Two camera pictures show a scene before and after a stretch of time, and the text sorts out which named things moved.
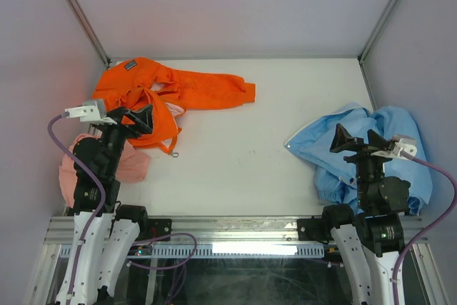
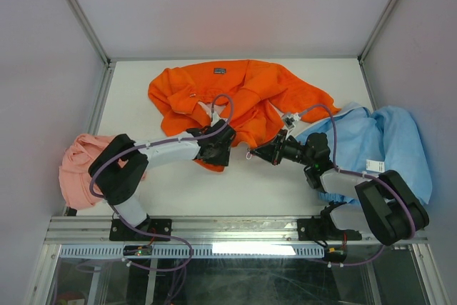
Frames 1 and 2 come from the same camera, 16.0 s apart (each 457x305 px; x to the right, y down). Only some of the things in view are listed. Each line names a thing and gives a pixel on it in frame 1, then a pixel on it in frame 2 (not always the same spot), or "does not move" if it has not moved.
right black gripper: (343, 139) → (270, 151)
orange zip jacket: (141, 81) → (210, 164)
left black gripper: (142, 121) → (223, 158)
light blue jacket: (336, 178) does not move
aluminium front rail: (226, 230) does not move
